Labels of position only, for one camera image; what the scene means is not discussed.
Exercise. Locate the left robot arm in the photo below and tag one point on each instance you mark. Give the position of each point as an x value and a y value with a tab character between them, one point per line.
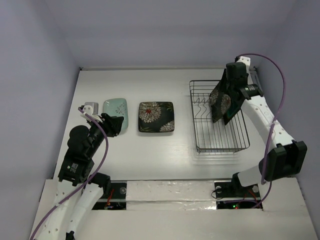
79	186

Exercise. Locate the dark green square plate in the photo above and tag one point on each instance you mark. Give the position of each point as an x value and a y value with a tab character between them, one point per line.
234	108

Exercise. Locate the wire dish rack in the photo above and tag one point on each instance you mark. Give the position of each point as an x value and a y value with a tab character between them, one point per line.
218	137

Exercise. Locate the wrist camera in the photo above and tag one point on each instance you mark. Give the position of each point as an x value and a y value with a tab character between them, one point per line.
90	108
243	59

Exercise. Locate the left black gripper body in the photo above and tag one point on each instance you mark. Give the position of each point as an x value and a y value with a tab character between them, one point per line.
98	133

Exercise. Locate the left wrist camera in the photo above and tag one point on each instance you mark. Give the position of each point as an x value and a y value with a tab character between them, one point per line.
90	108

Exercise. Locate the light green plate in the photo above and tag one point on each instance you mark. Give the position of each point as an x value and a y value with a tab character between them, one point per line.
117	107

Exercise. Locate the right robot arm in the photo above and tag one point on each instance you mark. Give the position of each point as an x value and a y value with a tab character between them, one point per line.
283	155

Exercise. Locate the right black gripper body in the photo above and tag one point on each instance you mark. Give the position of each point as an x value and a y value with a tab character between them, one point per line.
227	90

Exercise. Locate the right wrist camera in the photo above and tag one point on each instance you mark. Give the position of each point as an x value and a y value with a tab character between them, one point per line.
243	59

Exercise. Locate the black floral square plate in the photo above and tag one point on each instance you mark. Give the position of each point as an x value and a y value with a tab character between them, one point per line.
156	117

